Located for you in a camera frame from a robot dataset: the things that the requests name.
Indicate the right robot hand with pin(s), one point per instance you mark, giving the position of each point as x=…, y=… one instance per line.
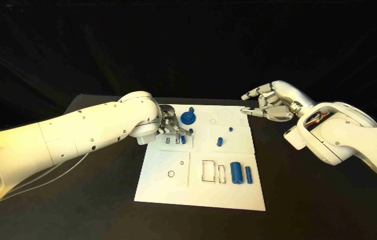
x=275, y=103

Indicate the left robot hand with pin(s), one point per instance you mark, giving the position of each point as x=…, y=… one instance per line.
x=170, y=121

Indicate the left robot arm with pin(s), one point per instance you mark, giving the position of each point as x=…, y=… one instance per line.
x=88, y=127

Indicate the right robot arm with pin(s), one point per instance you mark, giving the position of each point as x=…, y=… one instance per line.
x=333, y=133

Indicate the white task board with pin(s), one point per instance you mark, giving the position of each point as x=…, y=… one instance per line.
x=203, y=156

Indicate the blue gear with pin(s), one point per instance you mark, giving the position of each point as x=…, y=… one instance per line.
x=188, y=117

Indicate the thick blue cylinder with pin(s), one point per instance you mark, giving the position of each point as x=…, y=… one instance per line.
x=237, y=173

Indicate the thin long blue cylinder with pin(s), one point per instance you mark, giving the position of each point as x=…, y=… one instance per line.
x=249, y=175

